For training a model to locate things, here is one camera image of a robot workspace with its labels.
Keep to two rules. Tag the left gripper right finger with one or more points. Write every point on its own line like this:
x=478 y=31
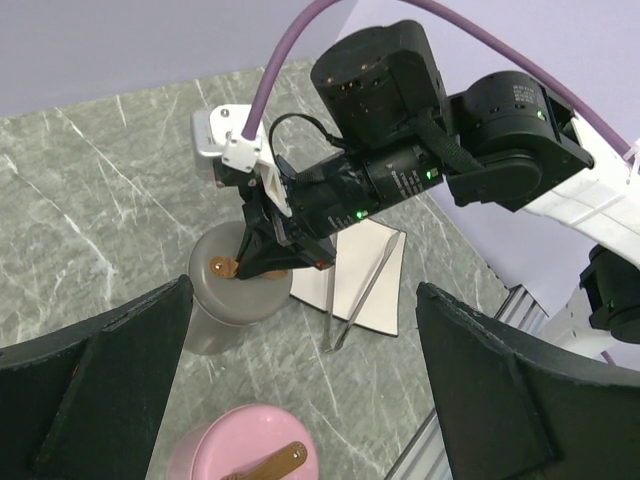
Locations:
x=589 y=410

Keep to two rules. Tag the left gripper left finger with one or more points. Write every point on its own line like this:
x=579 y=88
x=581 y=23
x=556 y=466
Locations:
x=87 y=401

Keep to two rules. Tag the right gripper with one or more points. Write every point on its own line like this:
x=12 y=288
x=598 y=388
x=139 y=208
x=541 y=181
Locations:
x=272 y=241

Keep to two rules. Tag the grey lid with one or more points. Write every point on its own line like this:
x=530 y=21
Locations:
x=231 y=301

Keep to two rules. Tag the grey cylinder container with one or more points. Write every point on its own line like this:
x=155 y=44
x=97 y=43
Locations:
x=207 y=335

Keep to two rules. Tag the pink cylinder container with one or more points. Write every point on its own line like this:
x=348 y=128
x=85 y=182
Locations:
x=182 y=459

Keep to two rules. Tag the metal tongs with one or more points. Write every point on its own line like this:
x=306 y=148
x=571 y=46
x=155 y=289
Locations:
x=330 y=346

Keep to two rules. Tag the pink lid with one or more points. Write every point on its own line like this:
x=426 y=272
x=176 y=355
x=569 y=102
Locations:
x=256 y=441

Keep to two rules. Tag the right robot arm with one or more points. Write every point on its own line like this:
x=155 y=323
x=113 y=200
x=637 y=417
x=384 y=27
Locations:
x=512 y=138

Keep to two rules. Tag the white square plate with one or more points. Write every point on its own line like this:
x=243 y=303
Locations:
x=358 y=249

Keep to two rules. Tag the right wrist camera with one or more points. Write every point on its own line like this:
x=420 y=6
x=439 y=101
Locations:
x=217 y=135

